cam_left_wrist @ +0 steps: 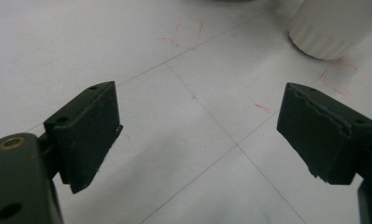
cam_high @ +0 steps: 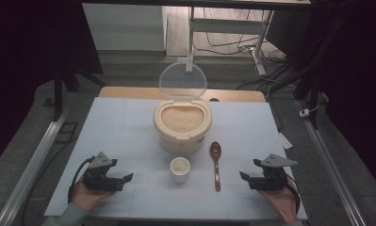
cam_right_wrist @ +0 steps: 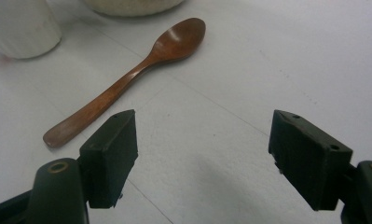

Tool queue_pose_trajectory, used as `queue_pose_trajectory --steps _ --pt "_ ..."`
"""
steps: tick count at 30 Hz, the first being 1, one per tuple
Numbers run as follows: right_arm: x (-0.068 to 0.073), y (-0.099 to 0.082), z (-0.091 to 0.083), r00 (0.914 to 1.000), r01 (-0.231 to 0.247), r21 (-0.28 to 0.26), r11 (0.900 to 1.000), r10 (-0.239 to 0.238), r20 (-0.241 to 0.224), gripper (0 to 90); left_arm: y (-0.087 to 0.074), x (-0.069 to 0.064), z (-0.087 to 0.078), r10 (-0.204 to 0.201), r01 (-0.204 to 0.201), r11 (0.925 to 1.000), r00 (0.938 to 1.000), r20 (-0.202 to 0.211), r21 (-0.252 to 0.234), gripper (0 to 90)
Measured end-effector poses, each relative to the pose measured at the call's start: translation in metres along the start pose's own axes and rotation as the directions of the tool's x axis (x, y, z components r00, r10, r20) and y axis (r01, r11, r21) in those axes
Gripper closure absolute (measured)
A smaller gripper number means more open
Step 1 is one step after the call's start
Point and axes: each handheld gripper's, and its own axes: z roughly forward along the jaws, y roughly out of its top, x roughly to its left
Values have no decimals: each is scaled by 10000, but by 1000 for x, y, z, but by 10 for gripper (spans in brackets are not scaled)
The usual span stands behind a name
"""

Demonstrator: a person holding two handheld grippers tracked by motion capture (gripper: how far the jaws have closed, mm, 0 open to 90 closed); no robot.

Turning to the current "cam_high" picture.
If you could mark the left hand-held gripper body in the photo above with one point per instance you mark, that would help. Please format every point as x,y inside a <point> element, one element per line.
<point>99,182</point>

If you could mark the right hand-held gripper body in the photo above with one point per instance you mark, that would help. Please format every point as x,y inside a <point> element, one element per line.
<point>272,180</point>

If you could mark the pale blue table sheet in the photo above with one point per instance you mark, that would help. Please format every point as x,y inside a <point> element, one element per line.
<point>126,132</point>

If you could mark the person's right hand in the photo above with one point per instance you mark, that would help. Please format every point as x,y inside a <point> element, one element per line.
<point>281,202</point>

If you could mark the black floor bracket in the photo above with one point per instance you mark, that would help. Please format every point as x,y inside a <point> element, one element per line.
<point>66,132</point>

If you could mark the black curtain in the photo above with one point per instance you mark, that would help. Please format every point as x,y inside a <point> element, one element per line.
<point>25,62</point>
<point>358,78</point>

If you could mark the cream rice container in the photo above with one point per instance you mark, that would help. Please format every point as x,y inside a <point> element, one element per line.
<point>182,141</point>

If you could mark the white tag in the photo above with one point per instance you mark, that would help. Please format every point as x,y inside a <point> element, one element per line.
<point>285,142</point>

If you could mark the white desk frame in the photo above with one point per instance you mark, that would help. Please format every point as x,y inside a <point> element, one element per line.
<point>226,25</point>

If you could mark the aluminium rail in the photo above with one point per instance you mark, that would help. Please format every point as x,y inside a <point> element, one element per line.
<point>333,175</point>
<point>31,169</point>

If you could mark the rice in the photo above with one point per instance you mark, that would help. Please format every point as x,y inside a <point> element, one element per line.
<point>182,118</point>

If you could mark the black stand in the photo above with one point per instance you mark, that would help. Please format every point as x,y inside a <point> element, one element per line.
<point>58,91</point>
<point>314,72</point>

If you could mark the white cup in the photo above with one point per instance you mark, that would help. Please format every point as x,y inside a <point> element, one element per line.
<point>180,175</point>

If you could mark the person's left hand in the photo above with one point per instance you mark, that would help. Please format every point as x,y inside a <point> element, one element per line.
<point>86,197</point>

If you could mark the brown wooden spoon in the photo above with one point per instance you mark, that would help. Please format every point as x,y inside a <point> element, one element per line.
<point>216,169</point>

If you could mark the wooden table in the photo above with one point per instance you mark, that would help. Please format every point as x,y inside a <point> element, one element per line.
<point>129,92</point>

